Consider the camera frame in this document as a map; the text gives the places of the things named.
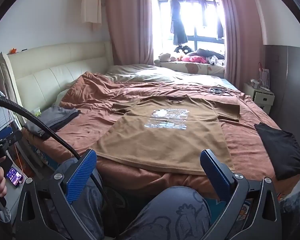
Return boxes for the black cables on bed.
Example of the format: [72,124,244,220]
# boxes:
[202,85,237,96]

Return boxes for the smartphone with lit screen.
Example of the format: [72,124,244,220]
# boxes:
[6,166,23,187]

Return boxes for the folded grey clothes stack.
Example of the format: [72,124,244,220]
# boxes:
[25,106,81,140]

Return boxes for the olive green duvet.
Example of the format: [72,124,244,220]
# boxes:
[106,64,221,85]

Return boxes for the right pink curtain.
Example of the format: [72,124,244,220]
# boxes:
[221,0,264,90]

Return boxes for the hanging cream garment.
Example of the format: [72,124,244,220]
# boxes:
[81,0,102,31]

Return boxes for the black braided cable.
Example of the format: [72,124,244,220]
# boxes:
[0,94,81,160]

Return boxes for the brown printed t-shirt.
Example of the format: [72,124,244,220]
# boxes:
[92,96,240,176]

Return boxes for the folded black garment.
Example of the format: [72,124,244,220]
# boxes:
[254,123,300,180]

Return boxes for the cream padded headboard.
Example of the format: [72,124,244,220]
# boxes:
[0,41,114,111]

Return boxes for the person's patterned trouser legs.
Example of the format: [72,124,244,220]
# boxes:
[50,157,212,240]

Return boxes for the white bedside cabinet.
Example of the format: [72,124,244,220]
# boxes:
[243,83,275,113]

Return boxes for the pink curtain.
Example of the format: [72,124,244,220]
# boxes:
[106,0,153,65]
[221,0,264,90]

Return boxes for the left pink curtain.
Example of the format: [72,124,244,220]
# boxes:
[106,0,153,65]

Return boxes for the pile of clothes on sill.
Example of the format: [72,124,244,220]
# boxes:
[154,46,225,66]

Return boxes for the hanging dark garment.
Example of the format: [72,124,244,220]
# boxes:
[170,0,188,46]

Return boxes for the window seat cushion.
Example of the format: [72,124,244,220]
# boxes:
[154,60,225,78]

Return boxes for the salmon pink bed blanket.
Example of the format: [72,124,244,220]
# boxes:
[22,71,300,201]

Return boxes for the items on bedside cabinet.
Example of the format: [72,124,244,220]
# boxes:
[250,62,270,91]

